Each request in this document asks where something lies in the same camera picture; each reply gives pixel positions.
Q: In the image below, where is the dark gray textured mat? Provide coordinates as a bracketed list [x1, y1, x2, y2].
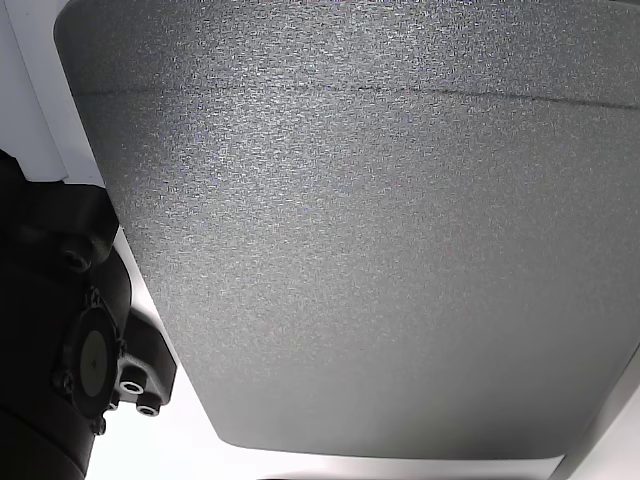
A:
[52, 0, 640, 461]

